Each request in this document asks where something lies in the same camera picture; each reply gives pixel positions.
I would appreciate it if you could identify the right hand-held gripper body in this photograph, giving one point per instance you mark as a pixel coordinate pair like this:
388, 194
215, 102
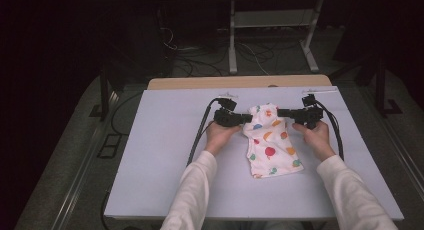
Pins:
310, 115

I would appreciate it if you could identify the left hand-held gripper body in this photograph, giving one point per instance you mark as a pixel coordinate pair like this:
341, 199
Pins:
226, 118

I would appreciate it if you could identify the white fruit-print pants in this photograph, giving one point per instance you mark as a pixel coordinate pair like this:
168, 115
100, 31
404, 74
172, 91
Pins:
270, 146

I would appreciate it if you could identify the person's left hand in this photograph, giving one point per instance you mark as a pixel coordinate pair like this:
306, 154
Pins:
218, 136

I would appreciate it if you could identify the person's right hand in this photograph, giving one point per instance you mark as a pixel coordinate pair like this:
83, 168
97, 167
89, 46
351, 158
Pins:
318, 140

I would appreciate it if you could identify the wooden table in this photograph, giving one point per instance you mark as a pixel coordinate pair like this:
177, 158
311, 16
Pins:
200, 82

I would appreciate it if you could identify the white table mat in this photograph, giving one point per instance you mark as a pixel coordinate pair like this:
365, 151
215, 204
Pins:
166, 156

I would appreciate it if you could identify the black metal stand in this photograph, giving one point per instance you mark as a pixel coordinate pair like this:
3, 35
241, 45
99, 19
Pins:
381, 86
104, 90

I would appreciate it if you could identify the white metal frame stand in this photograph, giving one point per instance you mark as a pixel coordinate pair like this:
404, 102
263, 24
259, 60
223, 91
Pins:
232, 40

